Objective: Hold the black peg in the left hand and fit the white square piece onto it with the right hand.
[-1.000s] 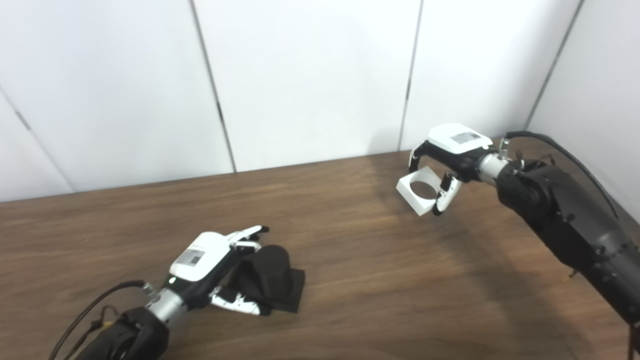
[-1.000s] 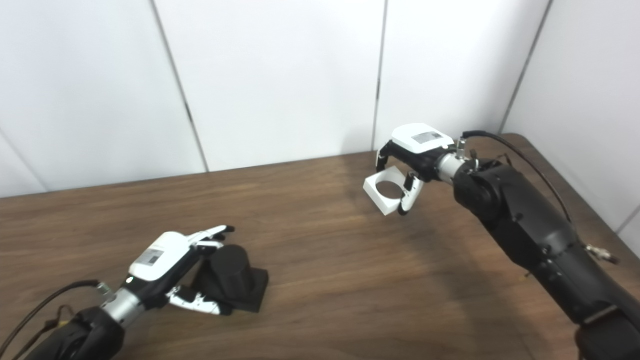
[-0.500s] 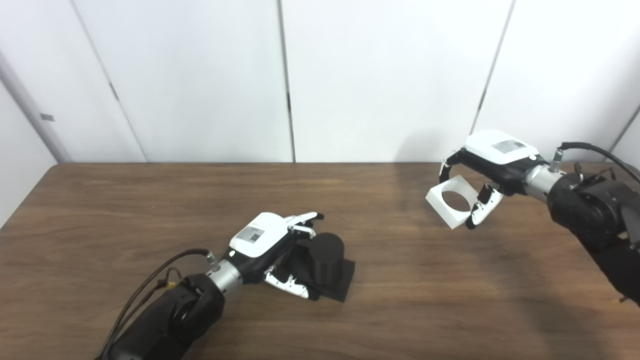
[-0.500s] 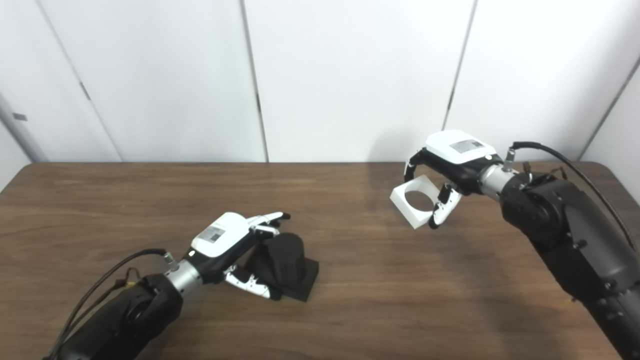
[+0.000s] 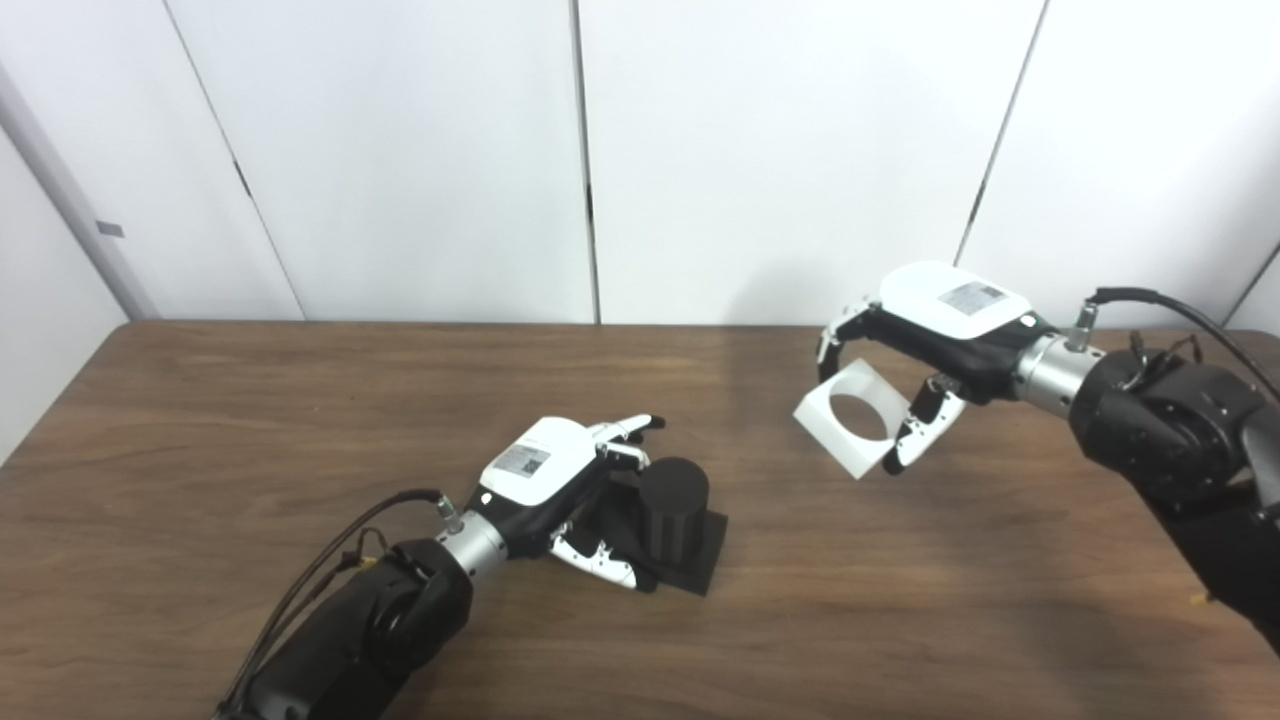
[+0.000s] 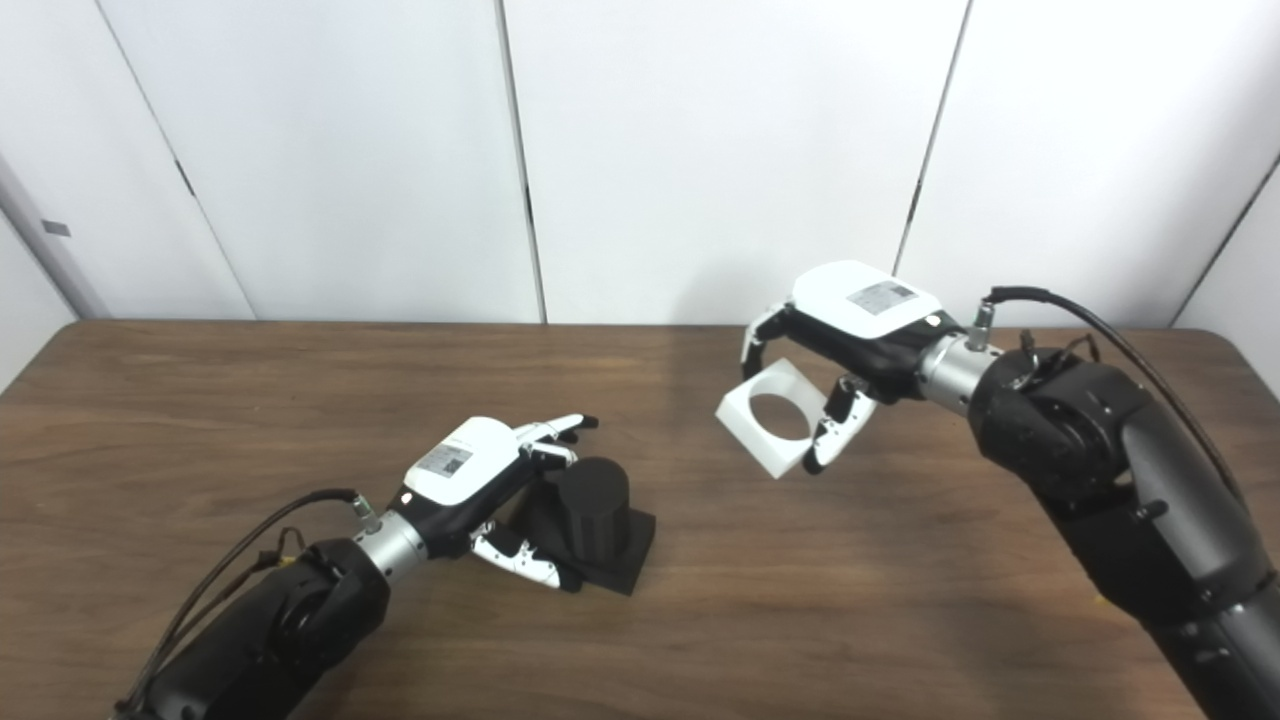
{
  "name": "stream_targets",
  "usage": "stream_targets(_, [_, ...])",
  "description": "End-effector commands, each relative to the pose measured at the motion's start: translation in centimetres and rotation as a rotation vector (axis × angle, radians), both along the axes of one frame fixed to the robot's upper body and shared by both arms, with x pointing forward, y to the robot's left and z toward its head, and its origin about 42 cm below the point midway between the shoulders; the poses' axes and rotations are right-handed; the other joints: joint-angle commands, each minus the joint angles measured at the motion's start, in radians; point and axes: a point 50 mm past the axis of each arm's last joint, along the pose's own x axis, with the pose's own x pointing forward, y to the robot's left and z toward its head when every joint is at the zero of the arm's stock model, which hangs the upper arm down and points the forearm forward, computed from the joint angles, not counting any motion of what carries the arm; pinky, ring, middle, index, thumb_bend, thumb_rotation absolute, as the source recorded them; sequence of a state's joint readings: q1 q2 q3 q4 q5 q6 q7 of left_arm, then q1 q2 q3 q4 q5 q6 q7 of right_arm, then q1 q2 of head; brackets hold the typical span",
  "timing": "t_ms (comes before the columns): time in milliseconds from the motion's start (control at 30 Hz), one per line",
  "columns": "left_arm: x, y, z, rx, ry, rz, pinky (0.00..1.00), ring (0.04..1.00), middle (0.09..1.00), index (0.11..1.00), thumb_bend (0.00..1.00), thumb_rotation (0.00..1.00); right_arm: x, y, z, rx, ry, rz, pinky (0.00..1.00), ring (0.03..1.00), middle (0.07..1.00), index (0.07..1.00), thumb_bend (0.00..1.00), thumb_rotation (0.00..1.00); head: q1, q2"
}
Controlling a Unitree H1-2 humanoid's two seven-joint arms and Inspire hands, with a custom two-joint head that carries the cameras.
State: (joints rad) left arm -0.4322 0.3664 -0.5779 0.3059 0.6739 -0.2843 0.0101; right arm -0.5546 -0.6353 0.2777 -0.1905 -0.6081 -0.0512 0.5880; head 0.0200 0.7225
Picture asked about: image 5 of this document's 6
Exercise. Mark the white and black right hand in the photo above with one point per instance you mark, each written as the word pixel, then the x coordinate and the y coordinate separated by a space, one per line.
pixel 950 310

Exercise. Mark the white and black left hand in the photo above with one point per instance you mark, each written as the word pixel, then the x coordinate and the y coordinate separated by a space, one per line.
pixel 540 470

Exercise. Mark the black peg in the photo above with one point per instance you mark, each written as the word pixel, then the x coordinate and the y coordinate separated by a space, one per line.
pixel 672 505

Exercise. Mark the white square piece with hole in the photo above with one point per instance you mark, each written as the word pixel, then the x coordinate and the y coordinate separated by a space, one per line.
pixel 830 430

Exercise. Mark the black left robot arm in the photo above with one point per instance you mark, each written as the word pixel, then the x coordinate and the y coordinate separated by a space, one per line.
pixel 370 630

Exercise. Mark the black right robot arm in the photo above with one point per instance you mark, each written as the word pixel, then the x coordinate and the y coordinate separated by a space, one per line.
pixel 1170 430

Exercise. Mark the small grey wall tag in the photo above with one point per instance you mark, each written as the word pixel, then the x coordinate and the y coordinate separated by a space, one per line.
pixel 111 229

